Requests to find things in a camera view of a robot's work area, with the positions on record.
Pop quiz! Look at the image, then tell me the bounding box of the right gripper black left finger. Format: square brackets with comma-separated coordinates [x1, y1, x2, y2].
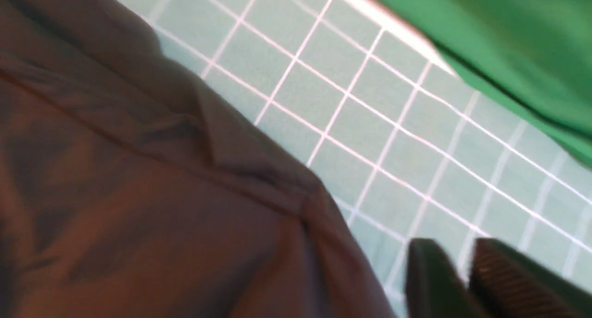
[405, 238, 489, 318]

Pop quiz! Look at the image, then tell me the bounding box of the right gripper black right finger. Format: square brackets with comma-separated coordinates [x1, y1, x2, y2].
[468, 238, 592, 318]

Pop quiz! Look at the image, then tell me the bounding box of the gray long sleeve shirt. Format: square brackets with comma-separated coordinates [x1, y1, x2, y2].
[0, 0, 394, 318]

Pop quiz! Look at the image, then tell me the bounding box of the green grid tablecloth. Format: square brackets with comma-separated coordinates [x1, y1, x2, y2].
[118, 0, 591, 317]

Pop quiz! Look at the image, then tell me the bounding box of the green backdrop cloth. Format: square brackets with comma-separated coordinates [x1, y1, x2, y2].
[377, 0, 592, 166]

